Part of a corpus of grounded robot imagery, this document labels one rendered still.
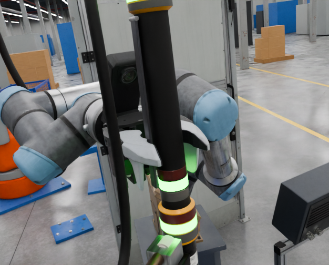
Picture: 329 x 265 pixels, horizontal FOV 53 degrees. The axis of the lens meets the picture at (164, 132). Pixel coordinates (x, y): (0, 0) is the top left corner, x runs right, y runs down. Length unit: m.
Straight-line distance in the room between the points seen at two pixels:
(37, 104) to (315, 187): 0.85
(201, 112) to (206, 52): 1.81
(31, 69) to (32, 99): 7.69
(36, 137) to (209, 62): 2.09
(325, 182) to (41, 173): 0.89
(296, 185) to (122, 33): 1.52
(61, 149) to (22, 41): 10.41
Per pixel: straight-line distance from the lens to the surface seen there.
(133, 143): 0.34
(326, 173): 1.23
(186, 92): 0.79
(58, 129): 0.57
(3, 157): 4.26
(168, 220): 0.38
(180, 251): 0.38
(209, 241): 1.30
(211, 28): 2.58
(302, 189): 1.13
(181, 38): 2.44
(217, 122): 0.78
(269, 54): 12.90
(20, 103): 0.66
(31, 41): 10.89
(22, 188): 4.35
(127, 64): 0.41
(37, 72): 8.36
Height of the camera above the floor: 1.78
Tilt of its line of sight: 18 degrees down
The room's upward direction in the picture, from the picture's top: 8 degrees counter-clockwise
